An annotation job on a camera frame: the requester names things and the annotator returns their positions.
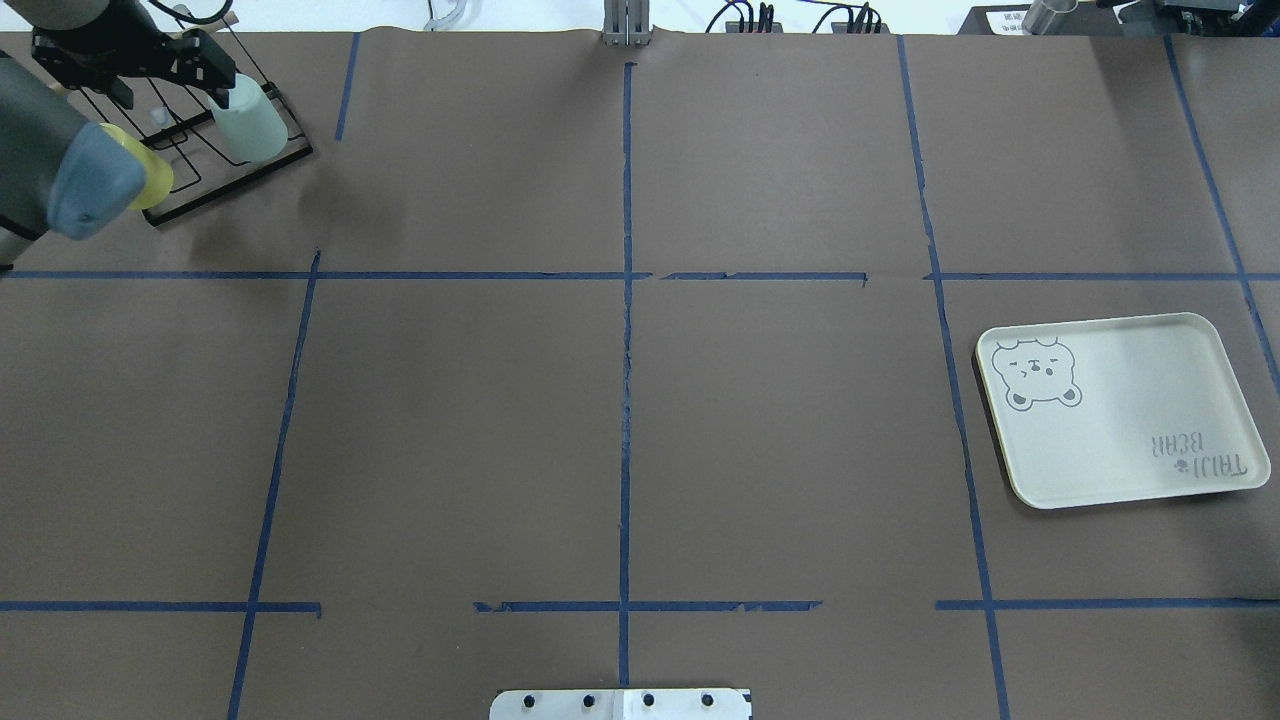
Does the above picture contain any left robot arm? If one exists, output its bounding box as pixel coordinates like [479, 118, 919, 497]
[1, 1, 169, 273]

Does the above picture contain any black wire cup rack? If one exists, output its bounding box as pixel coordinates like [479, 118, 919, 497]
[76, 5, 314, 228]

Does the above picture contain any green cup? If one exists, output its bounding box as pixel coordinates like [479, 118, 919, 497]
[207, 72, 289, 163]

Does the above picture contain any cream bear tray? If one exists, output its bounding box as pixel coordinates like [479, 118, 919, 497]
[974, 313, 1272, 510]

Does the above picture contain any aluminium frame post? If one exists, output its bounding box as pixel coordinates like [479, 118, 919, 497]
[602, 0, 653, 47]

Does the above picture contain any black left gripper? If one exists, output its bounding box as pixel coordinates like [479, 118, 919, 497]
[31, 26, 186, 109]

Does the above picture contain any metal cup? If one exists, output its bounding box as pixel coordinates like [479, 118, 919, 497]
[1021, 0, 1079, 36]

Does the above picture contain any yellow cup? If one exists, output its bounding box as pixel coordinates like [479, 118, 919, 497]
[99, 122, 174, 211]

